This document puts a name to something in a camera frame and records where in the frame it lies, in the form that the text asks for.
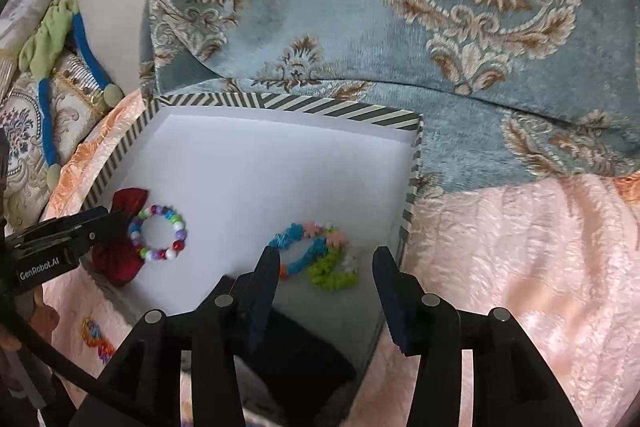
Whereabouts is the floral embroidered cushion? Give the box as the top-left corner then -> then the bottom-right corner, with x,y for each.
0,52 -> 126,230

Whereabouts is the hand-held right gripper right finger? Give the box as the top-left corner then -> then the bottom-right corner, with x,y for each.
372,246 -> 583,427

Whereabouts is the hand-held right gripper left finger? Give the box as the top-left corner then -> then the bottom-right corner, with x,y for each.
70,246 -> 281,427

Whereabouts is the pink quilted bedspread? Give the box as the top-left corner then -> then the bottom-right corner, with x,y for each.
42,87 -> 640,427

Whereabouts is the orange rainbow bead bracelet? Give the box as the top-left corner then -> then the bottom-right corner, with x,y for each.
81,317 -> 117,364

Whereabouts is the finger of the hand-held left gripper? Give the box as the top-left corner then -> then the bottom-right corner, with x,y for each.
22,206 -> 111,238
5,211 -> 130,258

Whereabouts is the person's left hand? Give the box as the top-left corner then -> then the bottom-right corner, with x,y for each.
27,292 -> 61,339

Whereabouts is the colourful flower bracelet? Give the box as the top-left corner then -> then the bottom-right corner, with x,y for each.
268,221 -> 361,292

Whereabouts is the red velvet hair bow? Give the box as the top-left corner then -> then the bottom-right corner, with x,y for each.
90,188 -> 151,285

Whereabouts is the striped cardboard box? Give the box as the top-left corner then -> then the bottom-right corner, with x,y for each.
82,92 -> 425,427

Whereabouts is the white purple bead bracelet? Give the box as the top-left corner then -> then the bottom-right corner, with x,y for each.
127,204 -> 188,263

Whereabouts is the beige upholstered backrest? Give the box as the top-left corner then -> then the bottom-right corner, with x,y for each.
75,0 -> 161,108

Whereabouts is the black cloth pouch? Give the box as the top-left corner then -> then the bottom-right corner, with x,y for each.
220,274 -> 358,413

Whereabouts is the blue damask blanket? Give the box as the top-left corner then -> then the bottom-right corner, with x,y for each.
135,0 -> 640,198

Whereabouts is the green and blue plush toy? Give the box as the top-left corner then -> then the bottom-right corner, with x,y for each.
19,0 -> 125,188

